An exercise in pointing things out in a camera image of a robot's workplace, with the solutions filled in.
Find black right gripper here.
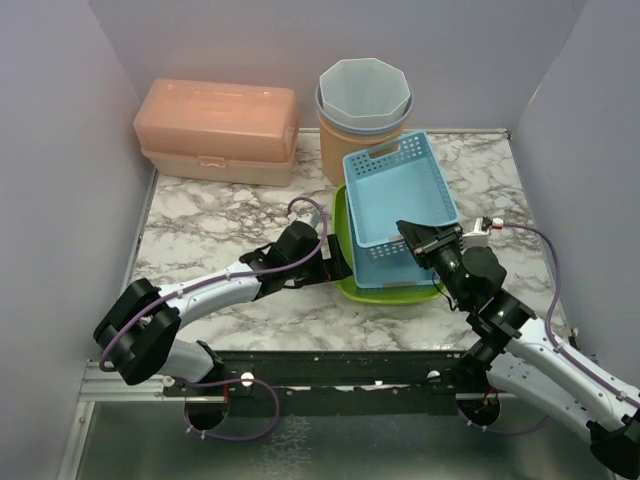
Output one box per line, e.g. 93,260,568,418
398,219,470,307

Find small blue perforated basket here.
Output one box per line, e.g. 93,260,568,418
349,225,434,289

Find green plastic tray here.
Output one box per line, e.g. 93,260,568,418
332,186,440,306

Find large blue perforated basket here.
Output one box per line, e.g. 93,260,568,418
343,130,459,258

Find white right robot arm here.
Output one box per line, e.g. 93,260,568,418
396,220,639,479

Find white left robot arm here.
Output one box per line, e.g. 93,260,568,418
93,221,352,395

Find blue-grey round bin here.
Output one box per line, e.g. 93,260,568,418
315,85,414,136

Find orange round bin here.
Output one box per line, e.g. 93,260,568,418
317,113,405,186

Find white faceted bin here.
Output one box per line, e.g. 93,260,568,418
319,58,412,129

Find orange plastic toolbox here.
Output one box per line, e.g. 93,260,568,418
134,79,300,187

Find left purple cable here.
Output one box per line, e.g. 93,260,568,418
98,196,331,442

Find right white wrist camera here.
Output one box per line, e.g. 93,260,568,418
463,217,504,239

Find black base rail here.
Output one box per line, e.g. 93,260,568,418
163,351,503,425

